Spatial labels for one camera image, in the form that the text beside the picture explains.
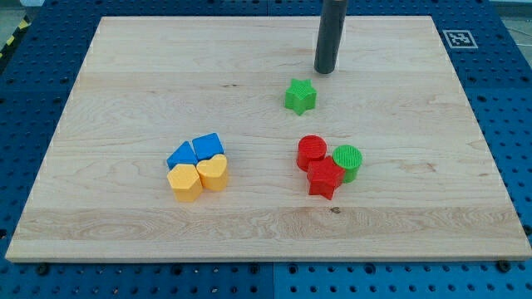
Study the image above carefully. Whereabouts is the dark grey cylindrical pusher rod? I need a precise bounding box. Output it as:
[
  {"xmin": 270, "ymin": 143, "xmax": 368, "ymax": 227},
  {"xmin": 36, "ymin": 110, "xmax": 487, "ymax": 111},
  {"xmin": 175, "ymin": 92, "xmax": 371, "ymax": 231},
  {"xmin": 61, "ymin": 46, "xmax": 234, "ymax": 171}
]
[{"xmin": 314, "ymin": 0, "xmax": 347, "ymax": 74}]

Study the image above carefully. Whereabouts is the green star block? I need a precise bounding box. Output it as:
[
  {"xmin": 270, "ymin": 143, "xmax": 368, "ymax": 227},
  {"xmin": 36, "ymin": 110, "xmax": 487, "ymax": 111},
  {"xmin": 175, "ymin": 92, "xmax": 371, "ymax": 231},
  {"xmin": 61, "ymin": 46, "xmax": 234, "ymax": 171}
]
[{"xmin": 284, "ymin": 78, "xmax": 317, "ymax": 115}]

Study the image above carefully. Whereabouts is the red star block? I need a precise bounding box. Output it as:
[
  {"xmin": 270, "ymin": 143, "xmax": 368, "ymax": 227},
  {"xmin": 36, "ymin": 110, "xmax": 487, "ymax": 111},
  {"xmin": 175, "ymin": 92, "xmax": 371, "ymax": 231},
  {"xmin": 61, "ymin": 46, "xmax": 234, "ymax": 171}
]
[{"xmin": 307, "ymin": 155, "xmax": 345, "ymax": 200}]

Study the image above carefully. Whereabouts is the white fiducial marker tag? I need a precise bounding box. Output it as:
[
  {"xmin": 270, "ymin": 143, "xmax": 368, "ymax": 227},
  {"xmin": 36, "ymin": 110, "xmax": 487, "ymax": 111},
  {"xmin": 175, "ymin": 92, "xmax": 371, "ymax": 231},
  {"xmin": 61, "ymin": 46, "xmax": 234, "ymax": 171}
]
[{"xmin": 442, "ymin": 30, "xmax": 478, "ymax": 49}]

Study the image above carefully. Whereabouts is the red cylinder block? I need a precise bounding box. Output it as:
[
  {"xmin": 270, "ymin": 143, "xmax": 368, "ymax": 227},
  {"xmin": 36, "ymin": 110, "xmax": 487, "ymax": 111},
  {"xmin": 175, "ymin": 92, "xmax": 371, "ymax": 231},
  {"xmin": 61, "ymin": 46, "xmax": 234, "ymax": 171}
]
[{"xmin": 296, "ymin": 135, "xmax": 327, "ymax": 172}]

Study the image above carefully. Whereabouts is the green cylinder block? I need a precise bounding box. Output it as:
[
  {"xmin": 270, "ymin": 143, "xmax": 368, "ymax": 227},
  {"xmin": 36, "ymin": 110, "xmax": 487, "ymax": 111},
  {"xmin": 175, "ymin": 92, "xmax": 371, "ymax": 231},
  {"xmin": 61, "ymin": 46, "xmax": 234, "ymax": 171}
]
[{"xmin": 332, "ymin": 145, "xmax": 363, "ymax": 183}]

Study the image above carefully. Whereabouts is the blue square block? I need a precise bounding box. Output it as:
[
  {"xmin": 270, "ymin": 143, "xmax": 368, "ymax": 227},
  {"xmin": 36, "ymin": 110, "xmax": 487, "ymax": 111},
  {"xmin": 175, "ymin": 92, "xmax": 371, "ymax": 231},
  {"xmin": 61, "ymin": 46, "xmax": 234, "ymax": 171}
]
[{"xmin": 192, "ymin": 133, "xmax": 224, "ymax": 160}]

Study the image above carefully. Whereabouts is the light wooden board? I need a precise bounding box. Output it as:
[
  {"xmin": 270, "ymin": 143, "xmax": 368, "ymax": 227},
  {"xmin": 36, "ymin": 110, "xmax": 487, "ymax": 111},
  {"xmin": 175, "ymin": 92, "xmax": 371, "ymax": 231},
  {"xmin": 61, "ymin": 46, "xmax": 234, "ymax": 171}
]
[{"xmin": 6, "ymin": 16, "xmax": 531, "ymax": 262}]

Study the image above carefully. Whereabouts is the yellow heart block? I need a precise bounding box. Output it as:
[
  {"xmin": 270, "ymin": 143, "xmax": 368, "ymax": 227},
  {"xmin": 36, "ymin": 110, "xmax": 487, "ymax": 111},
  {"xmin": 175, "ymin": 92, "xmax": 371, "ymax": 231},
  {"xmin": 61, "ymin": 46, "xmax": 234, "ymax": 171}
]
[{"xmin": 196, "ymin": 154, "xmax": 229, "ymax": 191}]

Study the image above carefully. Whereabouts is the blue triangle block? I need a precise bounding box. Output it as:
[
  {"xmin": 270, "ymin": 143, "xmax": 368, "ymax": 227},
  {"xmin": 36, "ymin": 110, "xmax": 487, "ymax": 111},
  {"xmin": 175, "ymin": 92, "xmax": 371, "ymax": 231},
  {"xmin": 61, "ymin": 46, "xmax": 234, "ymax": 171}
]
[{"xmin": 166, "ymin": 141, "xmax": 199, "ymax": 170}]

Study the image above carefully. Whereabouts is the yellow hexagon block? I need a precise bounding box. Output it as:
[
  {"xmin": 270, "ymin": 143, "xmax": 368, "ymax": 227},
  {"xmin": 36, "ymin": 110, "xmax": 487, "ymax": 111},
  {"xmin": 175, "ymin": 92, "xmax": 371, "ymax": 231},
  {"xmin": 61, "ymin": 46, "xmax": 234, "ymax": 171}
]
[{"xmin": 167, "ymin": 164, "xmax": 203, "ymax": 203}]

